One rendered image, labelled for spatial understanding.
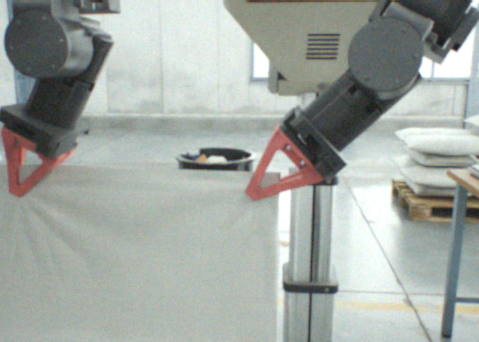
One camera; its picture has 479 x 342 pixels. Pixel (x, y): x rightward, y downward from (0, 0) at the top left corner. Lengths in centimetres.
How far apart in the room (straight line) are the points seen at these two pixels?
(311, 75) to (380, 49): 61
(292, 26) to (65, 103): 52
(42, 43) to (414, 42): 30
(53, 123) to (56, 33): 12
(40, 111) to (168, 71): 821
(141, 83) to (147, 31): 90
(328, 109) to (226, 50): 810
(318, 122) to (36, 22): 26
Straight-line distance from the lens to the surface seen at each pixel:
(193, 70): 863
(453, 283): 233
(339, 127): 47
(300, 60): 99
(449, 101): 900
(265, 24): 93
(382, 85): 40
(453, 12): 48
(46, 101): 53
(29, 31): 46
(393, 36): 41
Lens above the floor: 119
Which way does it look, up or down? 13 degrees down
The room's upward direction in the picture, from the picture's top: straight up
